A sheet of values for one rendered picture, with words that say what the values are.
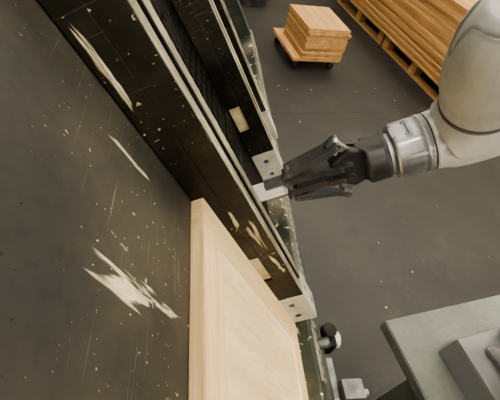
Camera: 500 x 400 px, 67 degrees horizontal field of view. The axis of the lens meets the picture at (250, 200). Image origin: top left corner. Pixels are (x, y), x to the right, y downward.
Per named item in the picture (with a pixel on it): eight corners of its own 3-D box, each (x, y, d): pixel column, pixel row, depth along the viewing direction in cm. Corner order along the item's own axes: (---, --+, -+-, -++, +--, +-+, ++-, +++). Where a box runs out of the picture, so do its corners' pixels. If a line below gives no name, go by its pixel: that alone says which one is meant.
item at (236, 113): (240, 132, 102) (250, 129, 101) (228, 110, 96) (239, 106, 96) (239, 126, 104) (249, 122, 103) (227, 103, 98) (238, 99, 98)
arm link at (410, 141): (413, 101, 58) (375, 114, 59) (438, 140, 52) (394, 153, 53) (416, 143, 64) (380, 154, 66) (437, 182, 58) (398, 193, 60)
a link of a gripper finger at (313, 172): (354, 171, 59) (353, 165, 58) (285, 190, 61) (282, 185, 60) (348, 154, 61) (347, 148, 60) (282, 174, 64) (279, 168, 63)
